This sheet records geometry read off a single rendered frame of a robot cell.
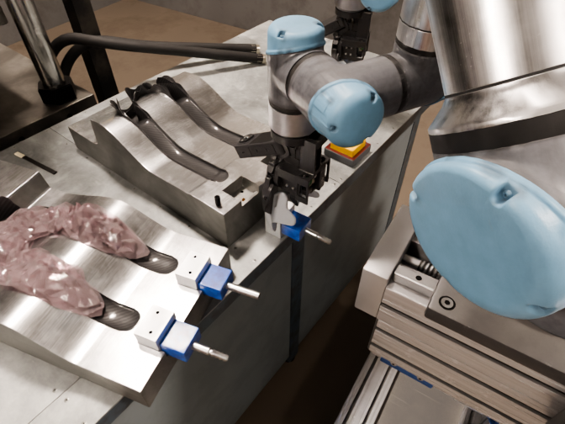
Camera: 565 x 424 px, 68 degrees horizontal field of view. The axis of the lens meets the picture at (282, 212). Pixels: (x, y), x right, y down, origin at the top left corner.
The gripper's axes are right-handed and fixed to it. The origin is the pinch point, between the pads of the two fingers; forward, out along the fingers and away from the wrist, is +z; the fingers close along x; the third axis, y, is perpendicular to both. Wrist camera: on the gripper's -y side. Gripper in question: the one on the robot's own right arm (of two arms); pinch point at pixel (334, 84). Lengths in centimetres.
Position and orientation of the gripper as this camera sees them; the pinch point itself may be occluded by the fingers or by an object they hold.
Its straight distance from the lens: 117.9
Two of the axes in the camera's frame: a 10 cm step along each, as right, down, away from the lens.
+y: 9.6, 2.1, -2.1
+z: 0.0, 7.0, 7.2
